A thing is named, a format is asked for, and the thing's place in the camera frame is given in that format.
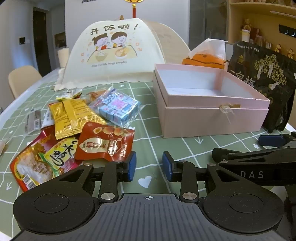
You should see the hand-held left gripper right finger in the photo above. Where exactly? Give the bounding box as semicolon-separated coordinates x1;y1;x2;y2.
162;152;243;202

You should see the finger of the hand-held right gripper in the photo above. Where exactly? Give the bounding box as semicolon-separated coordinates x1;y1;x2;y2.
212;147;287;164
258;133;296;148

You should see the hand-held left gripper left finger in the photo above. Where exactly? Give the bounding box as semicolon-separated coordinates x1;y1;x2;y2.
54;151;137;203

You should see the pink cardboard box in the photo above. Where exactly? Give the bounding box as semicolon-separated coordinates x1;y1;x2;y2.
153;64;271;139

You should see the clear bag of blue candies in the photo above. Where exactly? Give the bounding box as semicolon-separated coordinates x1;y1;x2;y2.
89;87;145;128

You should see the gold snack packet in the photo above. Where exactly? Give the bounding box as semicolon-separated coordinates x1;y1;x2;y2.
48;98;105;139

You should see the large red yellow snack packet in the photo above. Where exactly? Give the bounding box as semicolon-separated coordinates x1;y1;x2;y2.
10;126;84;192

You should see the white red snack packet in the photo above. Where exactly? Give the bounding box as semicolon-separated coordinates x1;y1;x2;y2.
42;109;55;129

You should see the black gold print snack bag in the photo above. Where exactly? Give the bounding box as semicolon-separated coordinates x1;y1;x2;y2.
228;42;296;133

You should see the small orange snack packet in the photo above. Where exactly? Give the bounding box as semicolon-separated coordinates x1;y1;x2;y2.
85;90;107;102

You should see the small yellow snack packet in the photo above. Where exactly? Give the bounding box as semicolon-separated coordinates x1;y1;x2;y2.
56;89;82;102

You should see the orange tissue box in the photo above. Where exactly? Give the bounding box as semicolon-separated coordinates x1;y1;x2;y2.
182;54;228;70

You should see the grey snack packet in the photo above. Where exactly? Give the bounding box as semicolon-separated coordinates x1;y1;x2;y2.
25;110;42;133

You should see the white tissue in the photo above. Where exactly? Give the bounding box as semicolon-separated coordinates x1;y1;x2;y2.
188;38;226;61

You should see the yellow jar with figurine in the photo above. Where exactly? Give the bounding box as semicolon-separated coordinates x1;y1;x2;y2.
241;19;253;42

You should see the black device with lights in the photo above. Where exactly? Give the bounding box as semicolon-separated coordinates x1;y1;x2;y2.
279;24;296;37

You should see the cream cartoon print food cover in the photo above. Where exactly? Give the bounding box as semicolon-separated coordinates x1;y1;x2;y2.
54;17;191;91

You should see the wooden shelf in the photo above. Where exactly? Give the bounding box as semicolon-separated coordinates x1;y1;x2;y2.
226;0;296;61

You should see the beige chair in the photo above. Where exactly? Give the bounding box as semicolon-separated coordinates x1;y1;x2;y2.
8;65;43;99

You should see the red hanging knot ornament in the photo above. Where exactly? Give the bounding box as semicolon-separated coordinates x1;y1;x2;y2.
124;0;144;18

